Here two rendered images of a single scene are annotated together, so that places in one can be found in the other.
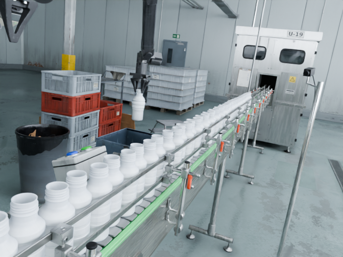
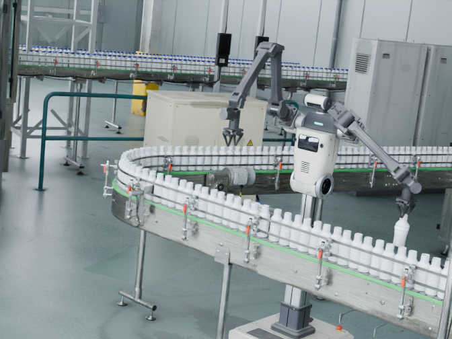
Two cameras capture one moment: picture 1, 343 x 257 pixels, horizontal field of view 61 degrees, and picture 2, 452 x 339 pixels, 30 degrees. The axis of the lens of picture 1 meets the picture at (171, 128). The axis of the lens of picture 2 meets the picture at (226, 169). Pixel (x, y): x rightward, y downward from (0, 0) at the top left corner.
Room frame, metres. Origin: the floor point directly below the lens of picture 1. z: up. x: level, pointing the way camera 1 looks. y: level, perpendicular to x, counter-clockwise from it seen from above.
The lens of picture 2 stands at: (2.09, -4.01, 2.19)
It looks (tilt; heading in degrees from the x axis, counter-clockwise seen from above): 11 degrees down; 110
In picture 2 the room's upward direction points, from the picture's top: 6 degrees clockwise
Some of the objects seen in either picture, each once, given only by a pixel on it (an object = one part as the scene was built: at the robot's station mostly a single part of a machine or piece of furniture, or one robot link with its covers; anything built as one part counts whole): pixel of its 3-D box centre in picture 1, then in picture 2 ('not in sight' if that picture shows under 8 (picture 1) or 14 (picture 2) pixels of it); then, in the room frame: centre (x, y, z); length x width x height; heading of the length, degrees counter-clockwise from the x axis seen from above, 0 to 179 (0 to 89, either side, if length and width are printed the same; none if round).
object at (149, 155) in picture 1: (146, 168); (253, 218); (0.78, 0.06, 1.08); 0.06 x 0.06 x 0.17
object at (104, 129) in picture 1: (98, 126); not in sight; (4.03, 1.04, 0.33); 0.61 x 0.41 x 0.22; 163
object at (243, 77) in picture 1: (243, 77); not in sight; (5.37, -1.19, 1.22); 0.23 x 0.03 x 0.32; 70
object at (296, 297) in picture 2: not in sight; (297, 294); (0.90, 0.71, 0.49); 0.13 x 0.13 x 0.40; 70
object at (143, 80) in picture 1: (141, 84); (404, 208); (1.52, 0.19, 1.25); 0.07 x 0.07 x 0.09; 69
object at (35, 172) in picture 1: (42, 163); not in sight; (2.49, 1.14, 0.32); 0.45 x 0.45 x 0.64
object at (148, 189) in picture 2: not in sight; (140, 207); (0.03, 0.25, 0.96); 0.23 x 0.10 x 0.27; 70
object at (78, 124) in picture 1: (71, 119); not in sight; (3.34, 1.19, 0.55); 0.61 x 0.41 x 0.22; 167
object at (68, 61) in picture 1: (68, 70); not in sight; (10.49, 3.94, 0.55); 0.40 x 0.40 x 1.10; 70
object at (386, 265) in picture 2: (213, 123); (387, 261); (1.54, -0.22, 1.08); 0.06 x 0.06 x 0.17
